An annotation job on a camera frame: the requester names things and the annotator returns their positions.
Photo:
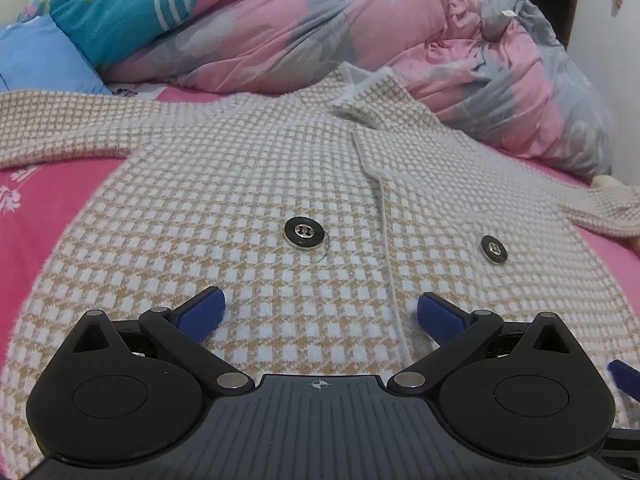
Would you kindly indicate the blue pillow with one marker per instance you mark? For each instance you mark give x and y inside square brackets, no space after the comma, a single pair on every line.
[40,60]

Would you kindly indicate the beige checked knit cardigan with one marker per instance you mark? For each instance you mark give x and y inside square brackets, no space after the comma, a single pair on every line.
[240,170]

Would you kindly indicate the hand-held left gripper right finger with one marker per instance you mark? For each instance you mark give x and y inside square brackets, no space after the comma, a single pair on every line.
[440,317]

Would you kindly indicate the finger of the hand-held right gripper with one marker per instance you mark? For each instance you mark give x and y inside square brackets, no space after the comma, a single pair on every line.
[626,380]
[625,447]

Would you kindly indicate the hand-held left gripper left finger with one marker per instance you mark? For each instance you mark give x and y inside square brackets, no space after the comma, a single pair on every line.
[202,312]

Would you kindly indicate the pink floral bed sheet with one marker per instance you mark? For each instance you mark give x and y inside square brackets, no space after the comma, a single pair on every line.
[40,220]

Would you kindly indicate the teal striped pillow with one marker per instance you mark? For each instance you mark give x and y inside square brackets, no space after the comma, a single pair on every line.
[115,15]

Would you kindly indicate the pink grey floral duvet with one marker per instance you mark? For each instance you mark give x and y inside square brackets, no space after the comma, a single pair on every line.
[310,25]

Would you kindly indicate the folded beige cloth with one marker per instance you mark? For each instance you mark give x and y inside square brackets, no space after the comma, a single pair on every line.
[607,183]

